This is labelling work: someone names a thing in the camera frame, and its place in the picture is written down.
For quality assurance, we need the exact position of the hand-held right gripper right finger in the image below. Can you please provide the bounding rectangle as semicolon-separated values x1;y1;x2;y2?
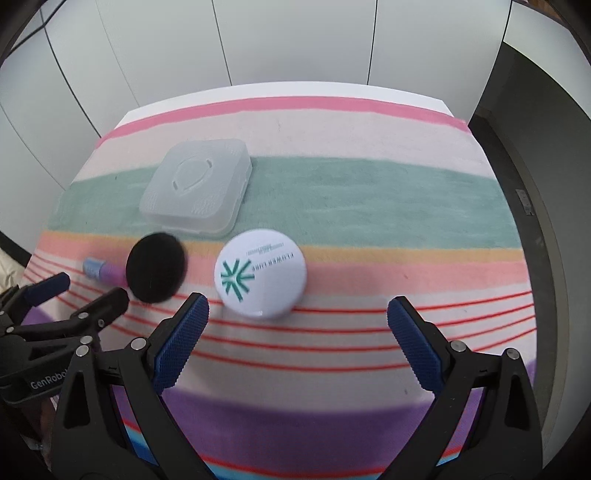
387;295;543;480

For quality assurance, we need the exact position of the small purple bottle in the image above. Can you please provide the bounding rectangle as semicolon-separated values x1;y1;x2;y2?
82;257;130;284

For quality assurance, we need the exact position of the striped colourful cloth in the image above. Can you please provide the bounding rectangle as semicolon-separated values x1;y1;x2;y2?
21;95;539;480

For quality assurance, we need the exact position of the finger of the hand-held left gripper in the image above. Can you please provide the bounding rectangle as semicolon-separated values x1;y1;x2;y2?
0;272;71;326
4;287;130;352

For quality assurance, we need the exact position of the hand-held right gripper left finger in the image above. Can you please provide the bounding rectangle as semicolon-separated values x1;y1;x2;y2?
48;292;211;480

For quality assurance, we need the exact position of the white round compact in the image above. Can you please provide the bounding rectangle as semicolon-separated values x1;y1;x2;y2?
213;228;308;320

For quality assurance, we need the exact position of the clear plastic square box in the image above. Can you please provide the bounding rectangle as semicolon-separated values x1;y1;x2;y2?
139;137;253;239

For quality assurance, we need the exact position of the small metal plate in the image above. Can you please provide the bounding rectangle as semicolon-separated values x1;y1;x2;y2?
516;188;536;217

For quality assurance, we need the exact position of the black round powder puff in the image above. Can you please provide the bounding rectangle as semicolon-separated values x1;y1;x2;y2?
126;233;188;304

